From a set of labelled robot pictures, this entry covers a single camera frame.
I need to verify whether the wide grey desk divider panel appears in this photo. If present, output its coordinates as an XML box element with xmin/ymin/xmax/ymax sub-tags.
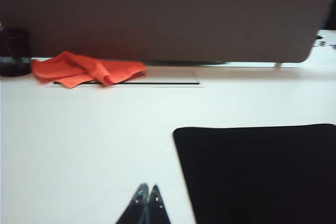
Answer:
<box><xmin>0</xmin><ymin>0</ymin><xmax>333</xmax><ymax>65</ymax></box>

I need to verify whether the black mesh pen holder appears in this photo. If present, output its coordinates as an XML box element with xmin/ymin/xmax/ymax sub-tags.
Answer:
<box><xmin>0</xmin><ymin>28</ymin><xmax>33</xmax><ymax>78</ymax></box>

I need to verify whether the orange cloth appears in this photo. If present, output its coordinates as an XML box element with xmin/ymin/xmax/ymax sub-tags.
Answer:
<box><xmin>30</xmin><ymin>50</ymin><xmax>148</xmax><ymax>90</ymax></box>

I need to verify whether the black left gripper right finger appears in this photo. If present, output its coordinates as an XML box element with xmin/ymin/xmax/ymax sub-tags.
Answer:
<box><xmin>148</xmin><ymin>184</ymin><xmax>172</xmax><ymax>224</ymax></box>

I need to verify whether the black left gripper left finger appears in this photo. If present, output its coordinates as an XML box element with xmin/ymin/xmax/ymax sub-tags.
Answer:
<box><xmin>114</xmin><ymin>183</ymin><xmax>150</xmax><ymax>224</ymax></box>

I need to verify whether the black mouse pad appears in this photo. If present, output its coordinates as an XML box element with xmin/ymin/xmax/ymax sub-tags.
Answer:
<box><xmin>172</xmin><ymin>123</ymin><xmax>336</xmax><ymax>224</ymax></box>

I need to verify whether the white desk cable cover flap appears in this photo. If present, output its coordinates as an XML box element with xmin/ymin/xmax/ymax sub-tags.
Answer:
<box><xmin>52</xmin><ymin>69</ymin><xmax>203</xmax><ymax>89</ymax></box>

